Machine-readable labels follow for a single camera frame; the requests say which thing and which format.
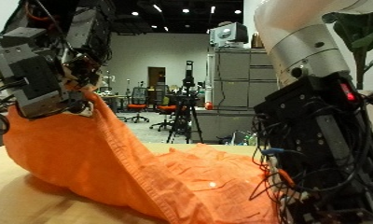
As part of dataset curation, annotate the orange button shirt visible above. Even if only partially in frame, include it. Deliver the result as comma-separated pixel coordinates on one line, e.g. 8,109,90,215
1,90,280,224

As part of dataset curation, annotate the long office desk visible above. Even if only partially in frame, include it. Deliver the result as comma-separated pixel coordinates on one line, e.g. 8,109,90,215
98,92,130,120

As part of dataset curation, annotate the low grey counter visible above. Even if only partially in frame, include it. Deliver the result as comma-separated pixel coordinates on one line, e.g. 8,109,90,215
190,107,259,144

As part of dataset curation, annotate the orange seat mesh office chair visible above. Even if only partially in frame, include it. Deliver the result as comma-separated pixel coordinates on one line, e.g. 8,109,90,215
147,83,178,132
122,87,150,124

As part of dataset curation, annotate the grey metal cabinet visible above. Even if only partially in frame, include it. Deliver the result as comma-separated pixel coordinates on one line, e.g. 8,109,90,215
213,47,278,112

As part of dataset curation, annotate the brown door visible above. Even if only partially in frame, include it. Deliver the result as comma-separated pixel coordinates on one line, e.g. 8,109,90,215
146,66,166,90

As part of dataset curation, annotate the copper kettle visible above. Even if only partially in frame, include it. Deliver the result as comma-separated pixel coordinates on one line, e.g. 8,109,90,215
250,31,263,49

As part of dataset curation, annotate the green leafy plant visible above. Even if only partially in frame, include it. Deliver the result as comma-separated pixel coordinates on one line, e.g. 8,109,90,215
322,6,373,91

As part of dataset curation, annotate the grey box device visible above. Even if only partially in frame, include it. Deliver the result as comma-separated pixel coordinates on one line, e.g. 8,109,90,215
209,21,250,49

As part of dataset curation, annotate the black hanging cable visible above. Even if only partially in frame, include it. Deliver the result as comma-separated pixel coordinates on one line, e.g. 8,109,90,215
214,46,227,108

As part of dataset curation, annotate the black camera tripod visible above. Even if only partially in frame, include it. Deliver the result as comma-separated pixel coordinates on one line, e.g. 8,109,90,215
165,60,203,144

